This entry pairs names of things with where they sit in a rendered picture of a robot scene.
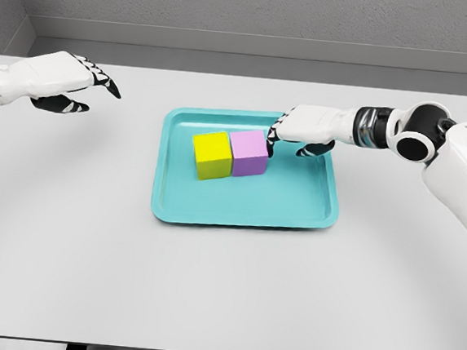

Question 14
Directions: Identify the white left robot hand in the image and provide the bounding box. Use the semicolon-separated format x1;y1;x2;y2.
23;48;126;118

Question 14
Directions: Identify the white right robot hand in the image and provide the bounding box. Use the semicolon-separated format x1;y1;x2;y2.
264;100;340;165

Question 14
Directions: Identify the purple cube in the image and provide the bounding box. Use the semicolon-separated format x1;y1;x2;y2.
225;126;271;181

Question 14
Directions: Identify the yellow cube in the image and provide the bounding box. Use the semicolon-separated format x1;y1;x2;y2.
188;128;237;184

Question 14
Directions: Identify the teal tray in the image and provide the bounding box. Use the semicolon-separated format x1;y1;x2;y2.
148;100;349;238

